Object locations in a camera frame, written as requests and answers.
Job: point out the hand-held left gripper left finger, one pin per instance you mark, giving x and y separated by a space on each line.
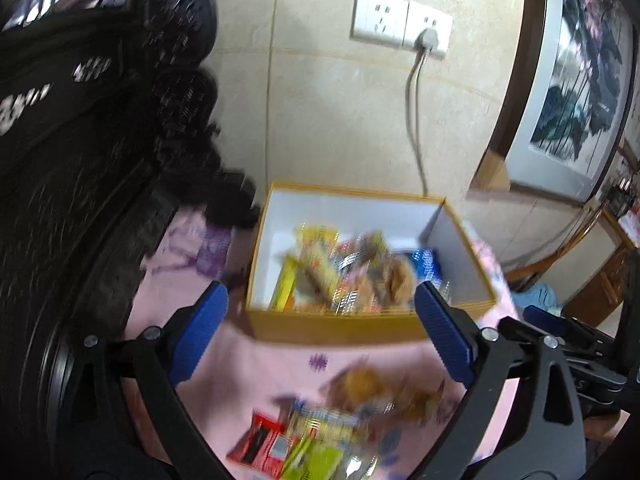
200 330

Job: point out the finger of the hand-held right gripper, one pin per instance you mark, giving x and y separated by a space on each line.
542 312

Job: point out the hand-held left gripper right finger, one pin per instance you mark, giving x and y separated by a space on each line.
445 330

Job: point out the yellow cardboard box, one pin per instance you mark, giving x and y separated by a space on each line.
350 215

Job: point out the blue cloth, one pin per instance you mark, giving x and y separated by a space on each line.
537 300

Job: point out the wooden chair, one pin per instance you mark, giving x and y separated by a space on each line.
560 255

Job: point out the wooden cabinet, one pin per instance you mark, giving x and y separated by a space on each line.
605 275

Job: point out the brown pastry packet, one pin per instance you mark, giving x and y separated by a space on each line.
392 277

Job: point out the brown bread packet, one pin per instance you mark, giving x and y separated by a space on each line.
360 385
420 402

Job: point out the pink floral cloth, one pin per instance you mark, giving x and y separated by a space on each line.
280 360

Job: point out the red snack packet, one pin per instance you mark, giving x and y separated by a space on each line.
257 442

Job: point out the yellow green snack packet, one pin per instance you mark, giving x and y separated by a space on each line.
317 260

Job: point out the blue white snack packet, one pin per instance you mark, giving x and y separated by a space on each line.
325 417

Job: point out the cardboard corner protector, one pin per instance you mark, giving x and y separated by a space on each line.
490 172

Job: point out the dark carved wooden furniture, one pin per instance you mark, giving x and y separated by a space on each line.
75 160

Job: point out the framed lotus painting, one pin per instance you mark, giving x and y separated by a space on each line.
575 85

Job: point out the grey plug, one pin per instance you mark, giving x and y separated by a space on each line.
426 41

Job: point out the white wall socket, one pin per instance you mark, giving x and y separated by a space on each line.
432 22
378 17

